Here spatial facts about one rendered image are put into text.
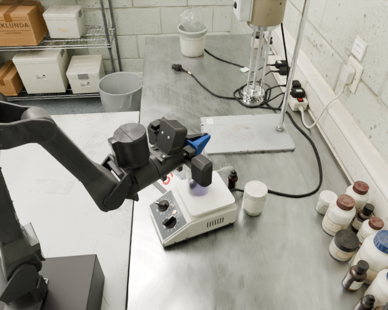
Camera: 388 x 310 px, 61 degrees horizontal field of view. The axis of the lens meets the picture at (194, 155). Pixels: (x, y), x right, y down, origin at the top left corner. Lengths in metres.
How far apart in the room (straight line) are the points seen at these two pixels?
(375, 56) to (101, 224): 0.86
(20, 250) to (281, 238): 0.59
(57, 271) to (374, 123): 0.88
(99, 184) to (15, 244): 0.16
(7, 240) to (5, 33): 2.42
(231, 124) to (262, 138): 0.13
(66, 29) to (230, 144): 2.03
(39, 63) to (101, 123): 1.76
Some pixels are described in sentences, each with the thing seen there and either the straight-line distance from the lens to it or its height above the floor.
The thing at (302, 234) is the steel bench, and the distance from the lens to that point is 0.91.
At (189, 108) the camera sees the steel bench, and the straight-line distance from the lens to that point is 1.28.
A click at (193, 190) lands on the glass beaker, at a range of 0.81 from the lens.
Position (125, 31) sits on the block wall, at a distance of 3.14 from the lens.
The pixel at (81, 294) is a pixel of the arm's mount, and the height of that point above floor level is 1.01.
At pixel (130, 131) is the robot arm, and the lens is 0.59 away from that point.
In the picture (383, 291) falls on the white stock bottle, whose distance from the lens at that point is 0.80.
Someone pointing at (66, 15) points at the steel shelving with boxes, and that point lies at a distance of 2.83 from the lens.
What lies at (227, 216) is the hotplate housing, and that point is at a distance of 0.85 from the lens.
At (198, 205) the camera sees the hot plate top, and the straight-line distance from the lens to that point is 0.81.
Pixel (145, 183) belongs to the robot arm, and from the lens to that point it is 0.63.
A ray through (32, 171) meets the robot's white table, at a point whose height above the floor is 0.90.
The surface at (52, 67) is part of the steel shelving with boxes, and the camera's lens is 2.95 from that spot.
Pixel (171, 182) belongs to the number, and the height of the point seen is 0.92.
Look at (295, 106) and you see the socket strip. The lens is 1.31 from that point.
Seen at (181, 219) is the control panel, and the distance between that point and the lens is 0.82.
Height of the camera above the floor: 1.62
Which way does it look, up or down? 42 degrees down
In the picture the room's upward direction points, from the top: straight up
